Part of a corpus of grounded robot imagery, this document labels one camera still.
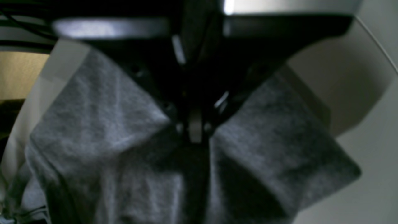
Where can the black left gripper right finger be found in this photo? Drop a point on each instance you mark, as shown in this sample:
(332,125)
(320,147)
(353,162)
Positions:
(246,41)

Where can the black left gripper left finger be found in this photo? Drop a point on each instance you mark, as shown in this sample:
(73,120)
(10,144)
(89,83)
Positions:
(141,36)

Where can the grey T-shirt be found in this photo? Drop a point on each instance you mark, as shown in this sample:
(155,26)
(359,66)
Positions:
(105,152)

